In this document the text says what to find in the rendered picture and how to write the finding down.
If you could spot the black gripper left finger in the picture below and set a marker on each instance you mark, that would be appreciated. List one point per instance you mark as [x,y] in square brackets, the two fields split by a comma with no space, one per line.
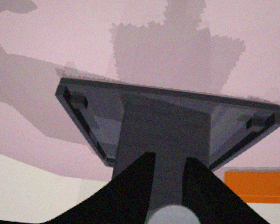
[123,201]

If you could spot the orange rectangular tray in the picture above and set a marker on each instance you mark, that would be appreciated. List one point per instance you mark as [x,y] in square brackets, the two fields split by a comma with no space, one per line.
[255,187]

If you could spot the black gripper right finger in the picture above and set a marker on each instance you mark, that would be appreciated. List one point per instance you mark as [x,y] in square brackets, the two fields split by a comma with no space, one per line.
[212,200]

